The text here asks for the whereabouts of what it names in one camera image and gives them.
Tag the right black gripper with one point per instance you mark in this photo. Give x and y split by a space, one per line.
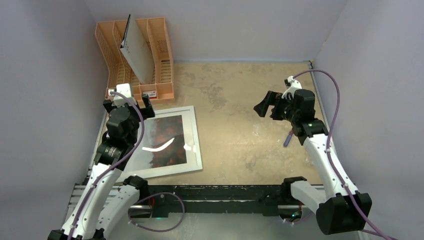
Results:
274 106

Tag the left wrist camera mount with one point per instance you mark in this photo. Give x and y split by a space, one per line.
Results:
124 89

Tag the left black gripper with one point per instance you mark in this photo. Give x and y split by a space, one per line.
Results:
146 112

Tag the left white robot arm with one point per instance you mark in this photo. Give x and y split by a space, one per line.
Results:
112 155

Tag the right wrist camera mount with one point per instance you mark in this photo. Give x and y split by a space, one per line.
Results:
292 84

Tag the orange plastic file organizer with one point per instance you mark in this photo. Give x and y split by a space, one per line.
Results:
109 35

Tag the white board in organizer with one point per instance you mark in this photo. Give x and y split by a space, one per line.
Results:
137 52

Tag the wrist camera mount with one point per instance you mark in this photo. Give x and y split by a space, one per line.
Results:
124 89
292 84

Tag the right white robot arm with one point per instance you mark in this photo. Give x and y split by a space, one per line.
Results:
340 207

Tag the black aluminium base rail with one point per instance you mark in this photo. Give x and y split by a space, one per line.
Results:
266 200

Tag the small red white box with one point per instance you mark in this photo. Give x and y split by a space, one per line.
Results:
152 94

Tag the white picture frame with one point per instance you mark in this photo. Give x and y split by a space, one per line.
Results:
169 145

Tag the blue handled screwdriver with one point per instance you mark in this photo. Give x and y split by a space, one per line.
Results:
288 139

